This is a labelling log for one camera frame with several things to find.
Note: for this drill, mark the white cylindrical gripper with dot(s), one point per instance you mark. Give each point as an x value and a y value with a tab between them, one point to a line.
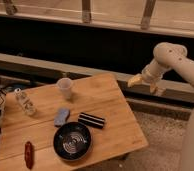
150	74

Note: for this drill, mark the dark ceramic bowl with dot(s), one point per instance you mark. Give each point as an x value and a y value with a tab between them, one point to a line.
72	141

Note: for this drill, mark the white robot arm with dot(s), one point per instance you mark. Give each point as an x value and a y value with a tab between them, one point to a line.
169	56

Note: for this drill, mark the black white striped box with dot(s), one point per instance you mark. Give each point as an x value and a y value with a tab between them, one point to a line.
91	120

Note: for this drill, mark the translucent plastic cup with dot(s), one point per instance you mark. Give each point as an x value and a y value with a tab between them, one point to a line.
65	86

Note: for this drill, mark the blue sponge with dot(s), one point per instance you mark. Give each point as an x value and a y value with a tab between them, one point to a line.
61	117

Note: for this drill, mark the wooden table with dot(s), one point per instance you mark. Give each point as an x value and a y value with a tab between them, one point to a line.
97	95

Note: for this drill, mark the clear plastic bottle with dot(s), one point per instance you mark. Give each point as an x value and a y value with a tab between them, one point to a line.
25	102

